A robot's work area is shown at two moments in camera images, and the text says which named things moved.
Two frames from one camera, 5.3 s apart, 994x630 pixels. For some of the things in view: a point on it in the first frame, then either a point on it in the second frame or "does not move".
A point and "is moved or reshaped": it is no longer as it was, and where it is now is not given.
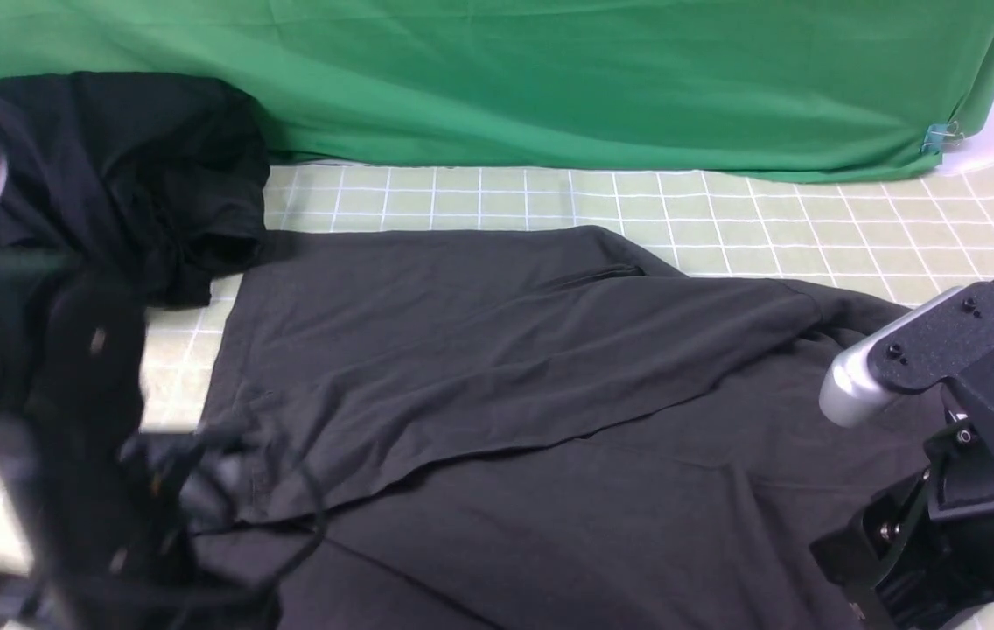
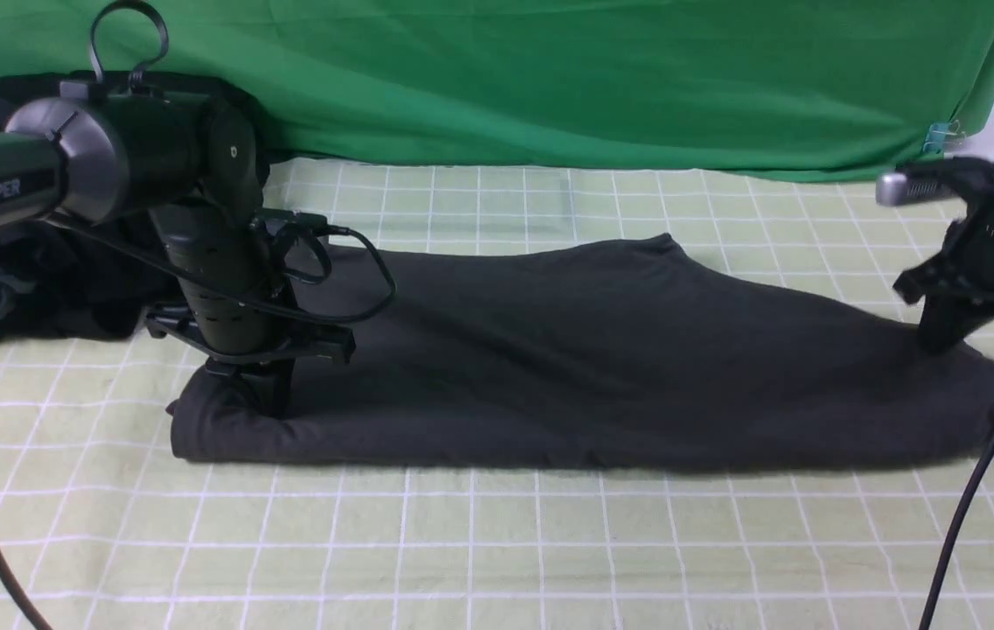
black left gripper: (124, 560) -> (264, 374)
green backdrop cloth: (756, 88) does not move
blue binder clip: (941, 136) does not move
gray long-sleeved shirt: (533, 428) is moved or reshaped
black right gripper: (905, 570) -> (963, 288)
